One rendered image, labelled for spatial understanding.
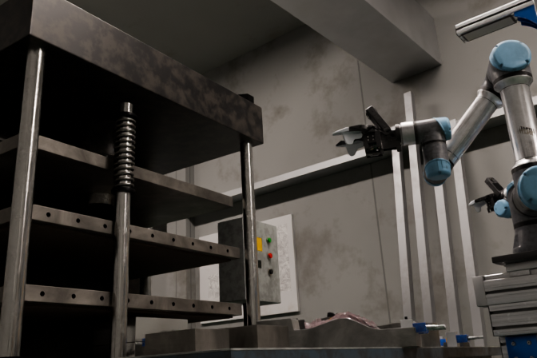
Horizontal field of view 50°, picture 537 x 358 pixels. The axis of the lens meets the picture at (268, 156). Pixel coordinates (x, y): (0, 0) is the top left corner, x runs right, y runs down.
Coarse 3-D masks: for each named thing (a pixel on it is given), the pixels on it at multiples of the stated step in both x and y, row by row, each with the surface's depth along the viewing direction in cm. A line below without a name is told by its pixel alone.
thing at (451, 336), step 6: (450, 336) 219; (456, 336) 218; (462, 336) 217; (468, 336) 218; (474, 336) 216; (480, 336) 215; (450, 342) 218; (456, 342) 217; (462, 342) 216; (468, 342) 219
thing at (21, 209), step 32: (32, 64) 188; (32, 96) 185; (32, 128) 181; (32, 160) 178; (32, 192) 176; (256, 256) 263; (256, 288) 258; (0, 320) 161; (256, 320) 252; (0, 352) 158
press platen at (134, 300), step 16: (0, 288) 176; (32, 288) 176; (48, 288) 180; (64, 288) 185; (0, 304) 178; (64, 304) 186; (80, 304) 189; (96, 304) 193; (128, 304) 204; (144, 304) 211; (160, 304) 217; (176, 304) 224; (192, 304) 231; (208, 304) 239; (224, 304) 247; (240, 304) 256
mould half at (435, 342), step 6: (324, 318) 223; (384, 324) 209; (390, 324) 208; (396, 324) 206; (432, 324) 219; (438, 330) 223; (426, 336) 211; (432, 336) 216; (438, 336) 221; (426, 342) 210; (432, 342) 215; (438, 342) 219
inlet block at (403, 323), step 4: (400, 320) 182; (404, 320) 182; (408, 320) 181; (412, 320) 184; (400, 324) 182; (404, 324) 181; (408, 324) 181; (412, 324) 181; (416, 324) 180; (420, 324) 180; (424, 324) 180; (436, 324) 181; (440, 324) 180; (416, 328) 180; (420, 328) 180; (424, 328) 179; (428, 328) 181; (432, 328) 181; (416, 332) 182
